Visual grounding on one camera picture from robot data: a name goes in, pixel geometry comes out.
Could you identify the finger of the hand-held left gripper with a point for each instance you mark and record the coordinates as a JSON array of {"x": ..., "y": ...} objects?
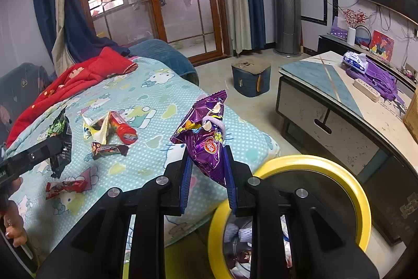
[{"x": 49, "y": 146}]

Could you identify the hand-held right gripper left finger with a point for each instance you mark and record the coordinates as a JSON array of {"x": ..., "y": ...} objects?
[{"x": 185, "y": 187}]

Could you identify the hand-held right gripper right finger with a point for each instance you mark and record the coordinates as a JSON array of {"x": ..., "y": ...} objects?
[{"x": 232, "y": 187}]

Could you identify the black green snack wrapper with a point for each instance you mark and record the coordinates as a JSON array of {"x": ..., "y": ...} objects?
[{"x": 60, "y": 128}]

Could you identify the purple snack packet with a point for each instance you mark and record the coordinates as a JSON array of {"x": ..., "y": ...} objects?
[{"x": 202, "y": 135}]

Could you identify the yellow rimmed trash bin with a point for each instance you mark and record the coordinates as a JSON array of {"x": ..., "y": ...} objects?
[{"x": 294, "y": 164}]

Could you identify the person's left hand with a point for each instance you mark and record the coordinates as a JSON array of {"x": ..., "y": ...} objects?
[{"x": 13, "y": 226}]

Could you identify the red candy bar wrapper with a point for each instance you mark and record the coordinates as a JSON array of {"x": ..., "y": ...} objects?
[{"x": 65, "y": 187}]

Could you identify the white foam fruit net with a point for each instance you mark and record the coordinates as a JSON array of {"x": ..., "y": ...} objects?
[{"x": 240, "y": 233}]

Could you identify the yellow white snack wrapper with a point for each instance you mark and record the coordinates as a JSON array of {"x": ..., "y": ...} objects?
[{"x": 98, "y": 132}]

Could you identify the dark brown candy wrapper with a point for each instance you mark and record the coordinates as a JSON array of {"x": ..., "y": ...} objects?
[{"x": 109, "y": 150}]

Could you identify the dark heart patterned pillow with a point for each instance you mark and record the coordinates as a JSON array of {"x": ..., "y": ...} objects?
[{"x": 23, "y": 86}]

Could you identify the red candy tube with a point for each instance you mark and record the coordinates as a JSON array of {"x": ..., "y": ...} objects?
[{"x": 124, "y": 130}]

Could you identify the red printed blanket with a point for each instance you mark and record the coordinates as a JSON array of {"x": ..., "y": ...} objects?
[{"x": 81, "y": 76}]

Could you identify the cartoon printed bed sheet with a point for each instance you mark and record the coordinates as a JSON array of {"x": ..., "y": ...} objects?
[{"x": 147, "y": 92}]

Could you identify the blue denim bed end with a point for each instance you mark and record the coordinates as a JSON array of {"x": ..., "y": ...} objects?
[{"x": 163, "y": 53}]

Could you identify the white and blue coffee table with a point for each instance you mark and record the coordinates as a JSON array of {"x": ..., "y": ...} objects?
[{"x": 313, "y": 76}]

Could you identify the wooden framed glass door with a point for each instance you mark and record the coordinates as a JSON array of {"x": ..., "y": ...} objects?
[{"x": 156, "y": 20}]

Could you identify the white power strip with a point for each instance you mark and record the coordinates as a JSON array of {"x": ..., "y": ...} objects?
[{"x": 367, "y": 89}]

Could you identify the black television stand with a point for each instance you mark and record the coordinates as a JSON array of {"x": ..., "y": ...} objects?
[{"x": 329, "y": 43}]

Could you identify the blue and white tissue pack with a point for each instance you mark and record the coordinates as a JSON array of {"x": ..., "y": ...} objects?
[{"x": 354, "y": 59}]

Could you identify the purple bag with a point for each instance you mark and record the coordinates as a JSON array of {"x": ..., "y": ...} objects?
[{"x": 382, "y": 79}]

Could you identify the purple box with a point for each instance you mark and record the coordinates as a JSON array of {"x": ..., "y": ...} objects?
[{"x": 339, "y": 29}]

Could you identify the white vase with red flowers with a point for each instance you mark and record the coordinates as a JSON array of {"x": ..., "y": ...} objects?
[{"x": 351, "y": 35}]

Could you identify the brown paper bag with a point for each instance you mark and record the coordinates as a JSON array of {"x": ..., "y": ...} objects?
[{"x": 412, "y": 117}]

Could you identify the round blue ornament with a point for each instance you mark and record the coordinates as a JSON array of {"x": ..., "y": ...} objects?
[{"x": 362, "y": 37}]

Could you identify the colourful picture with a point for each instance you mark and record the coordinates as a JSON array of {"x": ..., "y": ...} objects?
[{"x": 382, "y": 45}]

